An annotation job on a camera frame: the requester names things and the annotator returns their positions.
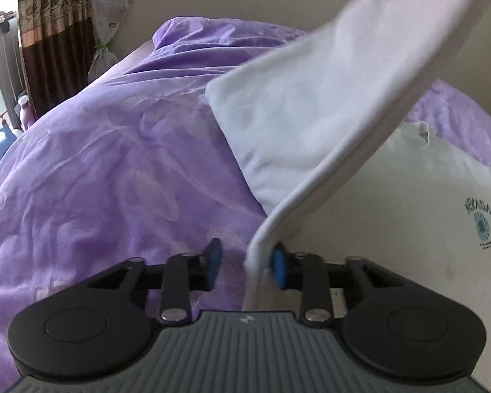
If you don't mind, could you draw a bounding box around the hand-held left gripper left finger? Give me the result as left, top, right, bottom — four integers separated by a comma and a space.
88, 238, 222, 325

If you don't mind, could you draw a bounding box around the purple bed sheet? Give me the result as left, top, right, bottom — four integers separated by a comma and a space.
0, 17, 491, 393

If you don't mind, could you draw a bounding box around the white patterned curtain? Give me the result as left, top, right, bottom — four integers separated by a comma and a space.
87, 0, 142, 84

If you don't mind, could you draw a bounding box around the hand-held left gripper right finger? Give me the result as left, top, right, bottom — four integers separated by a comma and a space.
270, 243, 410, 324

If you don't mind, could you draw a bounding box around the white printed t-shirt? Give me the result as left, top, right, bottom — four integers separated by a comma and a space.
207, 0, 491, 377

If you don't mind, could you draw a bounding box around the brown striped curtain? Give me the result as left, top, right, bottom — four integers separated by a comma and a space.
17, 0, 97, 120

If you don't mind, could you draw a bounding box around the white pink bottle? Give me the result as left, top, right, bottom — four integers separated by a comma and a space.
17, 94, 37, 129

